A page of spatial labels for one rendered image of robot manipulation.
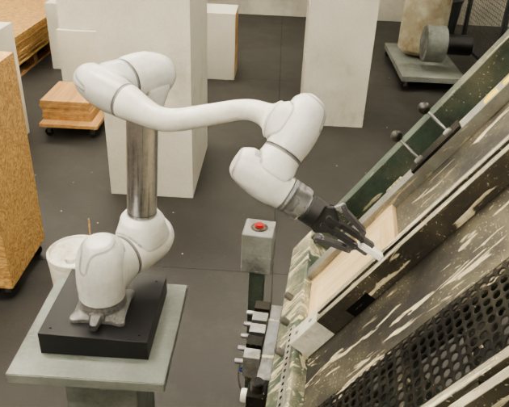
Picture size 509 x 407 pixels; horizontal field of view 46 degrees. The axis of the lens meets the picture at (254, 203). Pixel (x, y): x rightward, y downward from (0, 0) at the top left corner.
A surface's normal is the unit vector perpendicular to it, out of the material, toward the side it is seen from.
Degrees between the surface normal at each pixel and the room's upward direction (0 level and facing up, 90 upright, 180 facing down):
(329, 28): 90
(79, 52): 90
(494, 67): 90
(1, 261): 90
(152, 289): 2
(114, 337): 2
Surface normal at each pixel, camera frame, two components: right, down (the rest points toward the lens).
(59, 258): 0.04, -0.86
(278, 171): 0.29, -0.07
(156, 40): -0.05, 0.50
